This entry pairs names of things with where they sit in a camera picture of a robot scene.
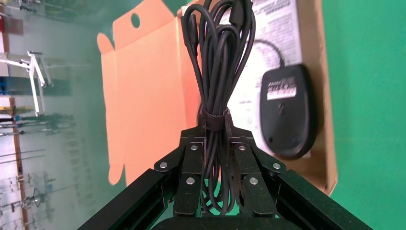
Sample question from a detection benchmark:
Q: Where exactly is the white metal table frame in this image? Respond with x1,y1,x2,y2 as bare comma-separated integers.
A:
0,50,54,117

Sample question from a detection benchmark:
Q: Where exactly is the green cloth table mat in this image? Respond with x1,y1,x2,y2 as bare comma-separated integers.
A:
321,0,406,230

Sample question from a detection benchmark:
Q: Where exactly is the brown cardboard box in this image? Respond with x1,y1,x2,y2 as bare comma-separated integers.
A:
96,0,339,196

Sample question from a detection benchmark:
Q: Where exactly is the brown vertical post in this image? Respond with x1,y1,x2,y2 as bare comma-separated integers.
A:
9,96,30,230

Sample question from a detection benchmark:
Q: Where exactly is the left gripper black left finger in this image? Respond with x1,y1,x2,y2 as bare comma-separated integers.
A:
78,110,207,230

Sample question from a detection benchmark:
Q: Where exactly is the white printed paper sheet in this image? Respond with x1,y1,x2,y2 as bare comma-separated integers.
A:
219,0,304,155

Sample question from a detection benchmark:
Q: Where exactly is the black wired computer mouse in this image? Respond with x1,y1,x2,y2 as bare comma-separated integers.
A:
253,38,318,161

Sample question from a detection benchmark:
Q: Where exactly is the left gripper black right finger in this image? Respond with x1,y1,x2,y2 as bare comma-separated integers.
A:
224,111,373,230

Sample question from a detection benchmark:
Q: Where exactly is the black data cable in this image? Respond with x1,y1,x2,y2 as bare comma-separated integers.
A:
180,0,257,217

